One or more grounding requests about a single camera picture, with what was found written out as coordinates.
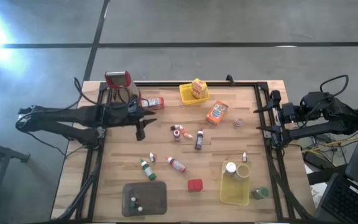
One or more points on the small white-capped dropper bottle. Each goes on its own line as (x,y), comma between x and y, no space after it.
(152,157)
(244,157)

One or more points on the black aluminium table frame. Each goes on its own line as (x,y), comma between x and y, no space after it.
(160,84)

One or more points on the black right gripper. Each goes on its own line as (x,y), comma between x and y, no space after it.
(287,112)

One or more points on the grey translucent plastic bin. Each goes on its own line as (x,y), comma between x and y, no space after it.
(154,199)

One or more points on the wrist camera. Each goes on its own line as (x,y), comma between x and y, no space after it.
(278,116)
(132,107)

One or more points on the orange printed box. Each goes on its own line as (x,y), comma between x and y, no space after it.
(217,112)

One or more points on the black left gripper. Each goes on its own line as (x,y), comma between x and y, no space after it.
(129,116)

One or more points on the jar with green lid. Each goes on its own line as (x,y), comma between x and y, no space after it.
(261,193)

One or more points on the red bottle with white label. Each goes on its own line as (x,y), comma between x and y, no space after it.
(176,164)

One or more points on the dark purple bottle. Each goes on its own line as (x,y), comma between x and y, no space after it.
(199,141)

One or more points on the glass jar with white lid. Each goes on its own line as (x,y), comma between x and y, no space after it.
(230,168)

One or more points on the black laptop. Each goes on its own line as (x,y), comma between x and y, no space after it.
(350,202)

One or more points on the black clamp mount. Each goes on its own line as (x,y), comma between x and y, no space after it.
(230,78)

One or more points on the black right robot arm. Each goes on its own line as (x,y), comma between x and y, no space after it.
(322,130)

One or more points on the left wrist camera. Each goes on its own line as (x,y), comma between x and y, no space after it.
(132,107)

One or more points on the small dark dropper bottle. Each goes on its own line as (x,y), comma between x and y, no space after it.
(133,199)
(140,209)

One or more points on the yellow mesh basket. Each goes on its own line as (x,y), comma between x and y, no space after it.
(186,96)

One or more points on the yellow translucent plastic bin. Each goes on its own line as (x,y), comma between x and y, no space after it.
(235,193)

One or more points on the small green dropper bottle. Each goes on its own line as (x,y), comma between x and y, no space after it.
(132,205)

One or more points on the grey metal bench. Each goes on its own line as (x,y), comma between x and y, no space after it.
(5,152)

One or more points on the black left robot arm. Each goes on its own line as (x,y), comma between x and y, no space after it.
(61,116)

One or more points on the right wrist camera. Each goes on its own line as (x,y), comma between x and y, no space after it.
(278,116)

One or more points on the green bottle with white label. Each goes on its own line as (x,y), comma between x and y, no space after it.
(148,170)

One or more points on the red bottle with conical cap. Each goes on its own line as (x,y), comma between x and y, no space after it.
(176,135)

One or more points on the red smoked paprika tin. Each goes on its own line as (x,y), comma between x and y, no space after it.
(195,185)

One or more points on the red printed carton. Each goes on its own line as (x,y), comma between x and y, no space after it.
(154,103)

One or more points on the yellow carton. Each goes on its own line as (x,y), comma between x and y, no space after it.
(199,88)

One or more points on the small orange dropper bottle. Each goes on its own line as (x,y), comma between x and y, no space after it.
(189,136)
(182,130)

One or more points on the black power adapter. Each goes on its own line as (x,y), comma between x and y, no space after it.
(314,159)

